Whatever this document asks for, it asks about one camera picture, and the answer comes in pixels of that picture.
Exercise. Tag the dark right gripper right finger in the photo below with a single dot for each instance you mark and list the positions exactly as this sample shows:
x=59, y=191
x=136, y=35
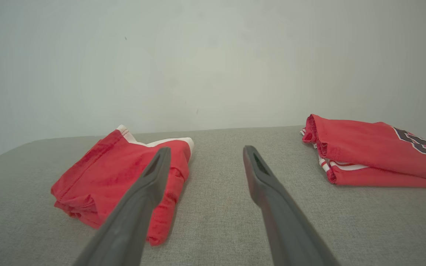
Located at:
x=283, y=221

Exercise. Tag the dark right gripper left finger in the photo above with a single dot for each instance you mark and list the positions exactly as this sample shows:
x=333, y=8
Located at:
x=131, y=221

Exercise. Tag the red shorts with white stripe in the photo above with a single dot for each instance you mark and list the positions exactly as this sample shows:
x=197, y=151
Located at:
x=98, y=177

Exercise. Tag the red jersey with white sleeves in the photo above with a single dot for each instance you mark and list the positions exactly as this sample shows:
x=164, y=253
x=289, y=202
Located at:
x=364, y=151

